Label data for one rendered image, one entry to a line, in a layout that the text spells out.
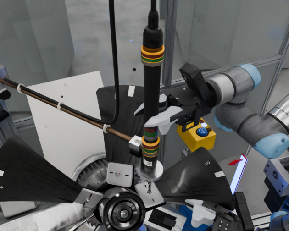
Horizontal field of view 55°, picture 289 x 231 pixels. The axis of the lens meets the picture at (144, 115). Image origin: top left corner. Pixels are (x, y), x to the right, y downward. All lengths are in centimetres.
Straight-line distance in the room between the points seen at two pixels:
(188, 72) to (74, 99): 52
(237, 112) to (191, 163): 25
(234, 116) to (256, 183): 173
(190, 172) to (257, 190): 157
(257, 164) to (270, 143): 188
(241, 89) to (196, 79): 18
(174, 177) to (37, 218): 43
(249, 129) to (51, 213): 62
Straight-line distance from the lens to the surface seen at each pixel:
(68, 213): 93
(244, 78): 75
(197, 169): 92
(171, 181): 88
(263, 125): 76
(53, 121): 100
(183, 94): 65
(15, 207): 96
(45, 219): 93
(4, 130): 128
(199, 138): 117
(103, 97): 85
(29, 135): 150
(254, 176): 252
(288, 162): 133
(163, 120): 59
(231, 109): 79
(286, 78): 383
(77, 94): 100
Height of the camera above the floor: 190
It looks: 42 degrees down
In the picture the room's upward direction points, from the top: straight up
